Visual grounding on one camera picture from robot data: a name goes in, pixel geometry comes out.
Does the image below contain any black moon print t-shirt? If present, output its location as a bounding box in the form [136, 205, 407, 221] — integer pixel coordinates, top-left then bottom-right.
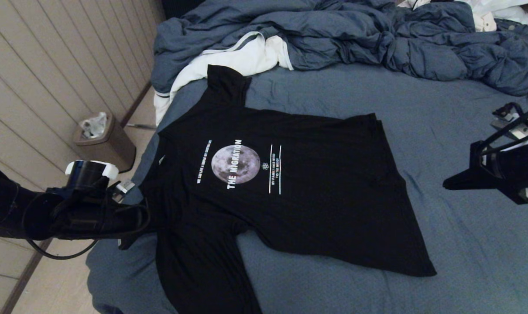
[118, 65, 437, 314]

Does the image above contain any brown trash bin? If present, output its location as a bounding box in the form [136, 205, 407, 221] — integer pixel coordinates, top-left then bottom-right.
[73, 113, 137, 174]

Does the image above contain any blue bed sheet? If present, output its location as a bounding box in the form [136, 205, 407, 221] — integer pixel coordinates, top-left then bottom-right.
[86, 61, 528, 314]

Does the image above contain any white pillow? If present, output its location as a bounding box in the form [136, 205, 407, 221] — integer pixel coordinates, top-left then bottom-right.
[463, 0, 528, 25]

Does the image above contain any white garment with grey stripe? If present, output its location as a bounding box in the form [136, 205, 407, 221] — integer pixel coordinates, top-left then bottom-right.
[154, 31, 294, 126]

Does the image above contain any crumpled blue duvet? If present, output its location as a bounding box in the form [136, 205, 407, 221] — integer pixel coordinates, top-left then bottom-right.
[151, 0, 528, 97]

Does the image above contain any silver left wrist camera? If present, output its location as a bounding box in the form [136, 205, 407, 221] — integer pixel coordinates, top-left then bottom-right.
[114, 179, 136, 195]

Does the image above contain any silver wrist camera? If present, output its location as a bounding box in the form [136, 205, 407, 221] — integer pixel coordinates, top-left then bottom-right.
[114, 179, 136, 195]
[491, 103, 528, 141]

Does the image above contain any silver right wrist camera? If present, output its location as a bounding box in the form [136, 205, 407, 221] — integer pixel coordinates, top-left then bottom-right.
[491, 103, 528, 141]

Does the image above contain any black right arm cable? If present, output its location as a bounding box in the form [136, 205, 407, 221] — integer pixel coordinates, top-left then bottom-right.
[480, 101, 528, 205]

